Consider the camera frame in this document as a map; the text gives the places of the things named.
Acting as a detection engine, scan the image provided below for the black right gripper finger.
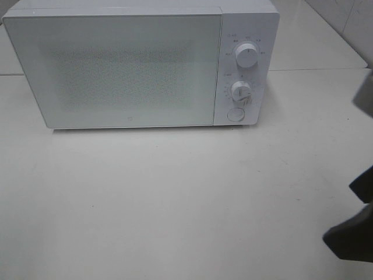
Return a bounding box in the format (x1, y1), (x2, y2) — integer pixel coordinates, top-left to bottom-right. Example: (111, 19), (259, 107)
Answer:
(323, 203), (372, 259)
(349, 166), (373, 204)

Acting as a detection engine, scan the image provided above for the round door release button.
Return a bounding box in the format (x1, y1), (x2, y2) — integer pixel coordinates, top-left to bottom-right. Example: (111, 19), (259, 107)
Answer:
(227, 108), (245, 122)

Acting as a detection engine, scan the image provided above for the white microwave knob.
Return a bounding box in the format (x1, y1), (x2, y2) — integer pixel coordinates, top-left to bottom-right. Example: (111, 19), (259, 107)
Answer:
(230, 81), (252, 103)
(235, 43), (258, 68)

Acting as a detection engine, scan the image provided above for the white microwave door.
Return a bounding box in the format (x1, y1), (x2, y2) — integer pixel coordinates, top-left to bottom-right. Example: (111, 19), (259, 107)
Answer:
(5, 15), (221, 129)

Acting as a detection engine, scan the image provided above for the white microwave oven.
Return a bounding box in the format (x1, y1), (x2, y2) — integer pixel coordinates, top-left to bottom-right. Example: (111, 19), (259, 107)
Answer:
(2, 1), (280, 127)

